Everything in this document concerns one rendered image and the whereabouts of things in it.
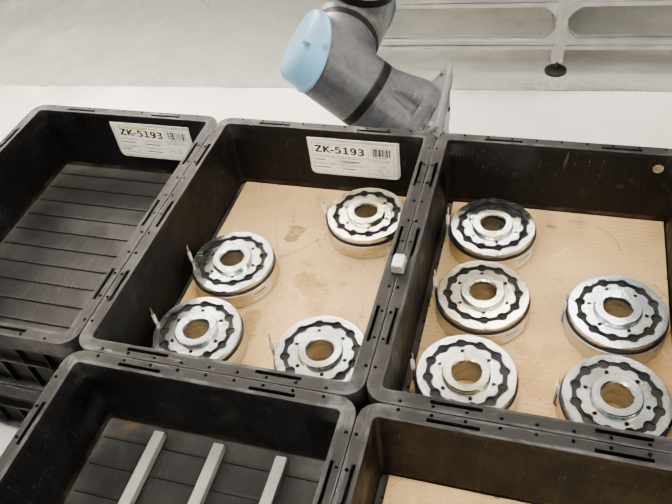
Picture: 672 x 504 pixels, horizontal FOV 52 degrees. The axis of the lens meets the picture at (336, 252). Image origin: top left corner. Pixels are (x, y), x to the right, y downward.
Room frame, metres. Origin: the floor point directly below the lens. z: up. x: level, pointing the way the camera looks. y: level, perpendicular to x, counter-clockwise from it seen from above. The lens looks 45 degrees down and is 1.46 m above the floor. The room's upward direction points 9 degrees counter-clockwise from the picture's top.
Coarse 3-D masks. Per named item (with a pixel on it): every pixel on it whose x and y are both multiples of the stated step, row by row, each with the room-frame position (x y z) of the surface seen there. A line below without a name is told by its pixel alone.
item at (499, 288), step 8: (472, 280) 0.51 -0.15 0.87; (480, 280) 0.51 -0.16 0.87; (488, 280) 0.51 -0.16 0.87; (496, 280) 0.51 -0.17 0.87; (464, 288) 0.50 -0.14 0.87; (496, 288) 0.50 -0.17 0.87; (504, 288) 0.49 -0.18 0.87; (464, 296) 0.49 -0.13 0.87; (496, 296) 0.48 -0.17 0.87; (504, 296) 0.48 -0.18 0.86; (472, 304) 0.48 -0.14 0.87; (480, 304) 0.48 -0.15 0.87; (488, 304) 0.47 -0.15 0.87; (496, 304) 0.47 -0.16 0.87
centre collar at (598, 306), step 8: (600, 296) 0.46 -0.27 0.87; (608, 296) 0.46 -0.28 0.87; (616, 296) 0.46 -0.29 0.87; (624, 296) 0.46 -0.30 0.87; (632, 296) 0.46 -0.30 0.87; (600, 304) 0.45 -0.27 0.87; (632, 304) 0.45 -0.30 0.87; (640, 304) 0.44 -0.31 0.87; (600, 312) 0.44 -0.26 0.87; (632, 312) 0.44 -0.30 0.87; (640, 312) 0.43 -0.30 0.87; (608, 320) 0.43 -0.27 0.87; (616, 320) 0.43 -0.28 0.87; (624, 320) 0.43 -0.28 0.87; (632, 320) 0.42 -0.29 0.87
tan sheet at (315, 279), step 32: (256, 192) 0.77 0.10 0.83; (288, 192) 0.76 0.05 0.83; (320, 192) 0.75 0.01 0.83; (224, 224) 0.71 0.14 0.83; (256, 224) 0.70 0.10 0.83; (288, 224) 0.69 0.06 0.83; (320, 224) 0.68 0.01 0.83; (288, 256) 0.63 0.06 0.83; (320, 256) 0.62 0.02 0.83; (384, 256) 0.61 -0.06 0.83; (192, 288) 0.60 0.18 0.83; (288, 288) 0.58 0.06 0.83; (320, 288) 0.57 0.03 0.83; (352, 288) 0.56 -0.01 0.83; (256, 320) 0.53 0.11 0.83; (288, 320) 0.53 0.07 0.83; (352, 320) 0.51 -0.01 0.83; (256, 352) 0.49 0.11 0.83
